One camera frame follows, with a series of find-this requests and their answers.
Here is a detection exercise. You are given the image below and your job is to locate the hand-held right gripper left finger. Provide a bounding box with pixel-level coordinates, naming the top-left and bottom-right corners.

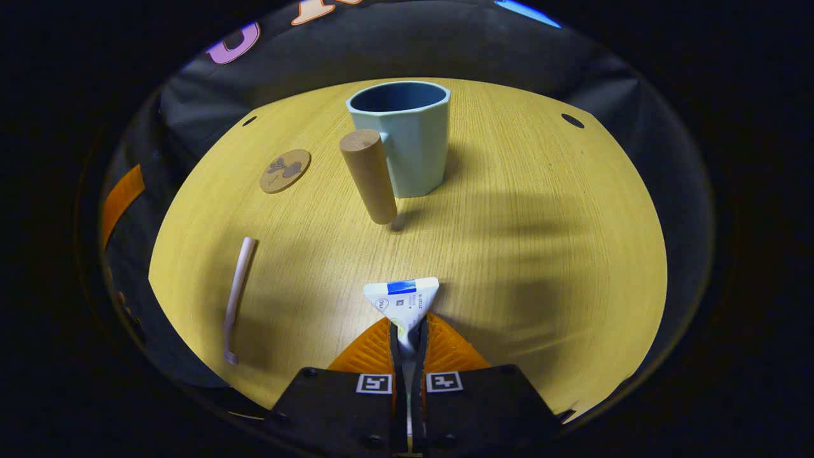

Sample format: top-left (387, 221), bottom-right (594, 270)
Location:
top-left (264, 316), bottom-right (408, 455)

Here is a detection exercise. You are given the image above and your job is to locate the white toothpaste tube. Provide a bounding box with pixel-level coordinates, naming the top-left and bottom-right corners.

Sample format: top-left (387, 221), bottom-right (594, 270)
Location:
top-left (363, 277), bottom-right (440, 446)

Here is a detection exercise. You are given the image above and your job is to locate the round wooden coaster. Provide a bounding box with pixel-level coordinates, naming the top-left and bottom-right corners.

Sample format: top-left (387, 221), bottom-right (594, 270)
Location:
top-left (259, 149), bottom-right (312, 194)

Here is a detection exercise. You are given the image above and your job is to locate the light blue cup wooden handle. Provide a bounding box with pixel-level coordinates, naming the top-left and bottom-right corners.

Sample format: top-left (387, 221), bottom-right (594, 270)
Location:
top-left (339, 80), bottom-right (451, 225)

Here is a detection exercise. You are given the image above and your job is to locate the black backdrop cloth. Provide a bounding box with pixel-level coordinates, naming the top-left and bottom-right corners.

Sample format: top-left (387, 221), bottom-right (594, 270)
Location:
top-left (99, 0), bottom-right (716, 408)

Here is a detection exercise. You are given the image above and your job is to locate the pale pink toothbrush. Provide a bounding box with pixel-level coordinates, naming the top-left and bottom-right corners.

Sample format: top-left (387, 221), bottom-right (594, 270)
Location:
top-left (223, 237), bottom-right (258, 366)

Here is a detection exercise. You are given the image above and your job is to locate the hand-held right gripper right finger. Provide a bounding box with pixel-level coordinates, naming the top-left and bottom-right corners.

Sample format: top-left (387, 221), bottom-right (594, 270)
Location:
top-left (410, 313), bottom-right (573, 455)

